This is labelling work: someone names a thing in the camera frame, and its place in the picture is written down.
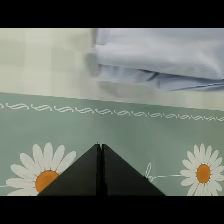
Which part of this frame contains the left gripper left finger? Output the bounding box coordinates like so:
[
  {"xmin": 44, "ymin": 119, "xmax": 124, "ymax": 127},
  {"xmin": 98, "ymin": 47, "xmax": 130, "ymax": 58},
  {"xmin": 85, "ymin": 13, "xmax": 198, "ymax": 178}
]
[{"xmin": 37, "ymin": 142, "xmax": 101, "ymax": 197}]

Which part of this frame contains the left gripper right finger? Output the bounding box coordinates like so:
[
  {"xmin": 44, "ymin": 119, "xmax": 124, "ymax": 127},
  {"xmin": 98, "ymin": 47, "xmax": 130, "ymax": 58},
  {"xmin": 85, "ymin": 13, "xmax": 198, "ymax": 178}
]
[{"xmin": 100, "ymin": 143, "xmax": 167, "ymax": 197}]

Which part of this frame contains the light blue shirt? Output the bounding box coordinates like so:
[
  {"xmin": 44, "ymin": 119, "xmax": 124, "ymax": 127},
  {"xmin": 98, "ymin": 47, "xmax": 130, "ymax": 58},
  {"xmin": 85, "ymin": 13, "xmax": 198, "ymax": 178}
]
[{"xmin": 87, "ymin": 27, "xmax": 224, "ymax": 93}]

